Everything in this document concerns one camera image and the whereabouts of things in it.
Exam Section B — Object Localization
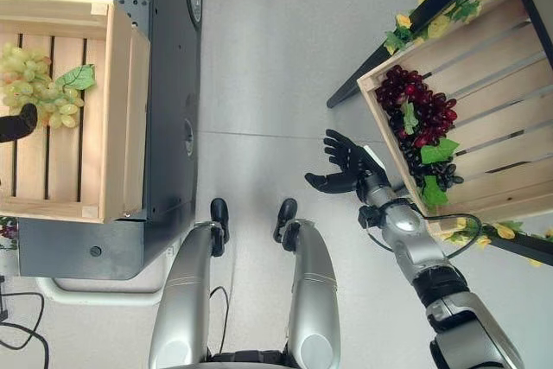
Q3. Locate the silver left robot leg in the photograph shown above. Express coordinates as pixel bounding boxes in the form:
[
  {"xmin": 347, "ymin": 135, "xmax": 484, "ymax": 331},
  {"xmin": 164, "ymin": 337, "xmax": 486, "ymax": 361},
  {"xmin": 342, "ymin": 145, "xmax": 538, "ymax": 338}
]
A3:
[{"xmin": 148, "ymin": 219, "xmax": 230, "ymax": 369}]

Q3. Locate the purple flower garland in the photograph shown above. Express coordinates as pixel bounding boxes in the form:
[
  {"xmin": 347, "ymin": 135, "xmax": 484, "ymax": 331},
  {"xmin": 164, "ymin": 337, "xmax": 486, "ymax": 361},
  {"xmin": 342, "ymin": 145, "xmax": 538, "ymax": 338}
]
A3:
[{"xmin": 0, "ymin": 215, "xmax": 20, "ymax": 251}]

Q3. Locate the dark right robot foot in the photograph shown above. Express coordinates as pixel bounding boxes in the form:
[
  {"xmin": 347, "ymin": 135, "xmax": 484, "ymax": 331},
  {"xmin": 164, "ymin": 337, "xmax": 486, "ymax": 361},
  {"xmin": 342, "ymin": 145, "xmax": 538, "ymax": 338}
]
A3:
[{"xmin": 273, "ymin": 197, "xmax": 299, "ymax": 232}]

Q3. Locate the red grape bunch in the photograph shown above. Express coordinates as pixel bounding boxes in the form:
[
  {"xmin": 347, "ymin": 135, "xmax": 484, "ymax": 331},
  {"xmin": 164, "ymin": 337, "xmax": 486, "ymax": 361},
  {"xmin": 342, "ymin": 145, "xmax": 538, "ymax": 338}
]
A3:
[{"xmin": 374, "ymin": 64, "xmax": 459, "ymax": 150}]

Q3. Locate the dark left robot foot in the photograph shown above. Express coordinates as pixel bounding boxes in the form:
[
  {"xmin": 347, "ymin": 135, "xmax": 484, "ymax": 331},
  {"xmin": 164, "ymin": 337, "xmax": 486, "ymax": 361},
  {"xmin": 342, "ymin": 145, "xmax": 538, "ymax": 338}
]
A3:
[{"xmin": 209, "ymin": 197, "xmax": 231, "ymax": 232}]

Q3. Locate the green grape bunch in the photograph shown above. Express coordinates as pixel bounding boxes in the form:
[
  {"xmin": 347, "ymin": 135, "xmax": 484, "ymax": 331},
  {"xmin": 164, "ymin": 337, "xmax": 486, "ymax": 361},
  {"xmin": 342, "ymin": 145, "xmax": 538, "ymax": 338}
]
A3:
[{"xmin": 0, "ymin": 41, "xmax": 97, "ymax": 130}]

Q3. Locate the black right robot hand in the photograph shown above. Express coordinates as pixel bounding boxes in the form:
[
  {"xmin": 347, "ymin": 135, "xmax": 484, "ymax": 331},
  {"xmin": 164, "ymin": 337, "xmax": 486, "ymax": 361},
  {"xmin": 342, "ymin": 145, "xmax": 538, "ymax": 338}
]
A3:
[{"xmin": 304, "ymin": 128, "xmax": 390, "ymax": 194}]

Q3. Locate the thin black cable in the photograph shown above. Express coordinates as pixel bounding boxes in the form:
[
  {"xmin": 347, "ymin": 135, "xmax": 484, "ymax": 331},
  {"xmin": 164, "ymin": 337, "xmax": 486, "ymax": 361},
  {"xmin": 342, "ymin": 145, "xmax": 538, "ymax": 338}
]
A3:
[{"xmin": 208, "ymin": 285, "xmax": 231, "ymax": 356}]

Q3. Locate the black floor cable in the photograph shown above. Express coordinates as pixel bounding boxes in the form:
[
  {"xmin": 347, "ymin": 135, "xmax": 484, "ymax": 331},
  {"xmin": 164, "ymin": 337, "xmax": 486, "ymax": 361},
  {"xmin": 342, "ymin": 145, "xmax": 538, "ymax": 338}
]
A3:
[{"xmin": 0, "ymin": 275, "xmax": 50, "ymax": 369}]

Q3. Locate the white plastic base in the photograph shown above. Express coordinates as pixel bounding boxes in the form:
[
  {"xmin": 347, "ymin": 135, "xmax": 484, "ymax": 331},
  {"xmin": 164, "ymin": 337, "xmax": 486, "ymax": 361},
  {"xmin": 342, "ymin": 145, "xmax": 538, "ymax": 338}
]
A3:
[{"xmin": 35, "ymin": 245, "xmax": 175, "ymax": 306}]

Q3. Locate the dark robot waist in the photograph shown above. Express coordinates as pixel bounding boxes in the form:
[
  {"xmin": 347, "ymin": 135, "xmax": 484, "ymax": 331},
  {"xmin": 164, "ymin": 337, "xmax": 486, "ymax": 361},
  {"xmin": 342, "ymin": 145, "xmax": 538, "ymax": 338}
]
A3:
[{"xmin": 206, "ymin": 348, "xmax": 288, "ymax": 369}]

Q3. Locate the black grape bunch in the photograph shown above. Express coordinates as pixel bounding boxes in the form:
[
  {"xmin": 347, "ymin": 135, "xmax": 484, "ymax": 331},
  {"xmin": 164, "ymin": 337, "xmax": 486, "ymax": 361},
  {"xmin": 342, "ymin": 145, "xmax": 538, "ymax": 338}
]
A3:
[{"xmin": 387, "ymin": 111, "xmax": 466, "ymax": 208}]

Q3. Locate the yellow flower leaf garland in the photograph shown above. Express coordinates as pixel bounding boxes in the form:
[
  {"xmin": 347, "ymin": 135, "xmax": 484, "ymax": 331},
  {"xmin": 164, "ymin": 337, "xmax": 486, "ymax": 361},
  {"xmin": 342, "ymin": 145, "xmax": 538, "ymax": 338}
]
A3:
[
  {"xmin": 383, "ymin": 0, "xmax": 512, "ymax": 57},
  {"xmin": 431, "ymin": 216, "xmax": 553, "ymax": 269}
]

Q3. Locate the silver robot leg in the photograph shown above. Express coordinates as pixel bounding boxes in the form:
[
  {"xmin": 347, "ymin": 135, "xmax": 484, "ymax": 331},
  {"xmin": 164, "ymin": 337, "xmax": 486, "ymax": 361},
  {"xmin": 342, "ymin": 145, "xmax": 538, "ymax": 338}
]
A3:
[
  {"xmin": 272, "ymin": 218, "xmax": 342, "ymax": 369},
  {"xmin": 148, "ymin": 219, "xmax": 230, "ymax": 369}
]

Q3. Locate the dark robot foot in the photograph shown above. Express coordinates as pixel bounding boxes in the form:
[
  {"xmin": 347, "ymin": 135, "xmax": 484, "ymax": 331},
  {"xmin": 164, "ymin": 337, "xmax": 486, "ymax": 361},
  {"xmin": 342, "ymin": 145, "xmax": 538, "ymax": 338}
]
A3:
[
  {"xmin": 273, "ymin": 197, "xmax": 299, "ymax": 232},
  {"xmin": 209, "ymin": 197, "xmax": 231, "ymax": 232}
]

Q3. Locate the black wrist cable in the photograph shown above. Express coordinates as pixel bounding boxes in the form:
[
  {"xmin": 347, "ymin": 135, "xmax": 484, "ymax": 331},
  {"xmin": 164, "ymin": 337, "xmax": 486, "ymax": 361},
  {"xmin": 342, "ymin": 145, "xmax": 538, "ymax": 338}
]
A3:
[{"xmin": 366, "ymin": 212, "xmax": 484, "ymax": 263}]

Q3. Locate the wooden slatted crate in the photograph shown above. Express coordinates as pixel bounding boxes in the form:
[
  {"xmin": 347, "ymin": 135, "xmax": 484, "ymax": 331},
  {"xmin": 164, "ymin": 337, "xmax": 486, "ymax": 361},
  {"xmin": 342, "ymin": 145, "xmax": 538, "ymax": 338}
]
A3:
[
  {"xmin": 356, "ymin": 0, "xmax": 553, "ymax": 236},
  {"xmin": 0, "ymin": 0, "xmax": 152, "ymax": 225}
]

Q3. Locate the silver right robot leg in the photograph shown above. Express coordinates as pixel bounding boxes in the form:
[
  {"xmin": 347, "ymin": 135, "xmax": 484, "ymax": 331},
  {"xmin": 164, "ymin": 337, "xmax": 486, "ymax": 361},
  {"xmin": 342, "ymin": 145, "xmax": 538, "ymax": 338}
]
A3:
[{"xmin": 272, "ymin": 218, "xmax": 342, "ymax": 369}]

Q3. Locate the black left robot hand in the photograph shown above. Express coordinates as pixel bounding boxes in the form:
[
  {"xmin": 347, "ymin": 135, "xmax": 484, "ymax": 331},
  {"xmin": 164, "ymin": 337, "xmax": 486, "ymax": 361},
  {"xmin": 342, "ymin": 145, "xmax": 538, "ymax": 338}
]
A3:
[{"xmin": 0, "ymin": 103, "xmax": 40, "ymax": 144}]

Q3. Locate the grey metal cart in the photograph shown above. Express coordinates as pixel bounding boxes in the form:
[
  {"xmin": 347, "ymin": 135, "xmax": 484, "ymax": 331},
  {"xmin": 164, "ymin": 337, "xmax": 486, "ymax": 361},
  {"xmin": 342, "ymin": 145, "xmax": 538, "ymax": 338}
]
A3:
[{"xmin": 0, "ymin": 0, "xmax": 207, "ymax": 282}]

